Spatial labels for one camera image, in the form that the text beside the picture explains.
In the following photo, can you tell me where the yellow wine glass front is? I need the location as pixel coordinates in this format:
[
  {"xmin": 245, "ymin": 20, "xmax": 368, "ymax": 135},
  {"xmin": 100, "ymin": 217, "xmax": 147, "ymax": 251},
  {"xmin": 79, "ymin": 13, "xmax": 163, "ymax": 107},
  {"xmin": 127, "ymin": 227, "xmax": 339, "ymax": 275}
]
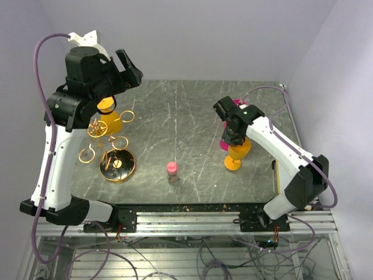
[{"xmin": 224, "ymin": 137, "xmax": 251, "ymax": 171}]

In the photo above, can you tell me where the yellow wine glass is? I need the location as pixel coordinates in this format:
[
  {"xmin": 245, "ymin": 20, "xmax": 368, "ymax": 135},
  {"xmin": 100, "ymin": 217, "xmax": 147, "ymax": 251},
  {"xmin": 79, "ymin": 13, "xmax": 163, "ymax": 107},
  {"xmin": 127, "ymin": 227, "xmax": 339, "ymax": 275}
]
[
  {"xmin": 224, "ymin": 137, "xmax": 251, "ymax": 171},
  {"xmin": 97, "ymin": 97, "xmax": 122, "ymax": 135}
]

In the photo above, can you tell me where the pink wine glass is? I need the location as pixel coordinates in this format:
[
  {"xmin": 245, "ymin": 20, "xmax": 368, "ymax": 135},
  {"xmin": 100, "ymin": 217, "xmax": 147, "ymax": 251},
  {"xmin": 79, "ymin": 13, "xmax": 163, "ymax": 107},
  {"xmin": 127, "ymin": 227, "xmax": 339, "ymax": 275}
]
[
  {"xmin": 234, "ymin": 99, "xmax": 246, "ymax": 106},
  {"xmin": 219, "ymin": 122, "xmax": 229, "ymax": 152}
]

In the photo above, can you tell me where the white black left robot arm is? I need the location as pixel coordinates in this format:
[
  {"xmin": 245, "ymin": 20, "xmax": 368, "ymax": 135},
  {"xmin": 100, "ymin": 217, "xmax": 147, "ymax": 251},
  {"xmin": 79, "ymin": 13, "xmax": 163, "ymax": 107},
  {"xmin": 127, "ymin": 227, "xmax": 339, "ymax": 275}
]
[{"xmin": 20, "ymin": 47, "xmax": 143, "ymax": 232}]

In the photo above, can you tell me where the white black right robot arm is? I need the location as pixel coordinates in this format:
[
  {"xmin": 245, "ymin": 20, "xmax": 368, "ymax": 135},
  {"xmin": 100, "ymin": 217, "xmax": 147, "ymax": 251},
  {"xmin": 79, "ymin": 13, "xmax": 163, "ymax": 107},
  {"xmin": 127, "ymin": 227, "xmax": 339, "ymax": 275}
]
[{"xmin": 213, "ymin": 96, "xmax": 329, "ymax": 231}]

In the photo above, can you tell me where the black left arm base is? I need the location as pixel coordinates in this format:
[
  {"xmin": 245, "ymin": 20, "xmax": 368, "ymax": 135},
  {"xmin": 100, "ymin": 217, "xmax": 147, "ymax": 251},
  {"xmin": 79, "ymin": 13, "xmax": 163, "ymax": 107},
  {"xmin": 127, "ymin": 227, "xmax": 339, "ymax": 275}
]
[{"xmin": 83, "ymin": 204, "xmax": 138, "ymax": 233}]

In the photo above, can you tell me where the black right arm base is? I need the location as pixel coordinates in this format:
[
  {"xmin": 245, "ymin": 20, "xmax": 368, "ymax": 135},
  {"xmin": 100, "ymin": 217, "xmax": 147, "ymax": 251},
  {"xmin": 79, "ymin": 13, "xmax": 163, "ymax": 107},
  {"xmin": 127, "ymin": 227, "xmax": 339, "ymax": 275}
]
[{"xmin": 233, "ymin": 212, "xmax": 290, "ymax": 232}]

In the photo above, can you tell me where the yellow wine glass rear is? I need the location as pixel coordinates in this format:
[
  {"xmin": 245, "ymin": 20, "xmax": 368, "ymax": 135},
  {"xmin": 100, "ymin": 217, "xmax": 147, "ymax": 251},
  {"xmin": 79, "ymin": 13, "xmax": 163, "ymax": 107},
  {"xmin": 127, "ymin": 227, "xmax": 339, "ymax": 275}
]
[{"xmin": 97, "ymin": 97, "xmax": 122, "ymax": 135}]

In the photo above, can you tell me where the white board yellow rim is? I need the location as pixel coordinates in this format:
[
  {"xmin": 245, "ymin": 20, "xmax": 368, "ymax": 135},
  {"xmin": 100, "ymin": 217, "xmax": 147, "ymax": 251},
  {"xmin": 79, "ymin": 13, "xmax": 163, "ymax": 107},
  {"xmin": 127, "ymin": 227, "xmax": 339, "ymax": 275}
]
[{"xmin": 272, "ymin": 160, "xmax": 281, "ymax": 194}]

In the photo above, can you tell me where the small pink bottle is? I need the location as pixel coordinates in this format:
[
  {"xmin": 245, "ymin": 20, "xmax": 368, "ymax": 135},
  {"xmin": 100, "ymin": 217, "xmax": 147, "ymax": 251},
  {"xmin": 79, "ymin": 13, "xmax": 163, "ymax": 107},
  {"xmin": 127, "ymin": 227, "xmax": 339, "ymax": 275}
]
[{"xmin": 166, "ymin": 162, "xmax": 178, "ymax": 183}]

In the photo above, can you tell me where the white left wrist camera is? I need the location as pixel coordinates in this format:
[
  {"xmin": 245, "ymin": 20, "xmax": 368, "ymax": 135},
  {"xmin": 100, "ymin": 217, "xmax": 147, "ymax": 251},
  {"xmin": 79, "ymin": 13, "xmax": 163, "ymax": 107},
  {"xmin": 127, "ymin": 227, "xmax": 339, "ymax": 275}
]
[{"xmin": 68, "ymin": 30, "xmax": 112, "ymax": 61}]

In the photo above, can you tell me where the gold wire glass rack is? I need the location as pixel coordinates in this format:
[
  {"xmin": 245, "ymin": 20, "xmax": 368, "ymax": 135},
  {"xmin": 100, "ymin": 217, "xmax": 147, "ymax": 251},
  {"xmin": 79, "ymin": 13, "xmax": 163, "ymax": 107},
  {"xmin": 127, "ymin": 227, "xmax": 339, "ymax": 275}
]
[{"xmin": 78, "ymin": 110, "xmax": 136, "ymax": 183}]

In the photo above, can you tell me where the aluminium rail frame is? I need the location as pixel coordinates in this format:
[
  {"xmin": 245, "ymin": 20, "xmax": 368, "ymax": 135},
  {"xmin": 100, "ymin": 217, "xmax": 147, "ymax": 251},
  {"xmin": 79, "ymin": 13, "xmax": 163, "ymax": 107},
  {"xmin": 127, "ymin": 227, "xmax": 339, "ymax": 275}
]
[{"xmin": 24, "ymin": 204, "xmax": 352, "ymax": 279}]

